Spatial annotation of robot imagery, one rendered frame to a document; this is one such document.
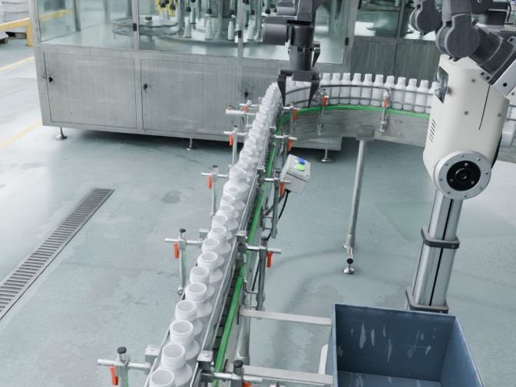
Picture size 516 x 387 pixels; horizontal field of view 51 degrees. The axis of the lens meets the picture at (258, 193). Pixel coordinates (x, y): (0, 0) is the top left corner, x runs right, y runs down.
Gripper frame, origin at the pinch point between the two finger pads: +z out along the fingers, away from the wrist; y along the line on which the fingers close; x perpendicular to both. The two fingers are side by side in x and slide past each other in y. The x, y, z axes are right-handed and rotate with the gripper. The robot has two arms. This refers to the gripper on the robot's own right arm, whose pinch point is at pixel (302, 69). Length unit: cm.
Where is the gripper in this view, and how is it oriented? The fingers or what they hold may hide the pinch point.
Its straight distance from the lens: 186.4
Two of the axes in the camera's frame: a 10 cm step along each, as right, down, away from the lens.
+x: -1.0, 4.0, -9.1
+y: -9.9, -0.9, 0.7
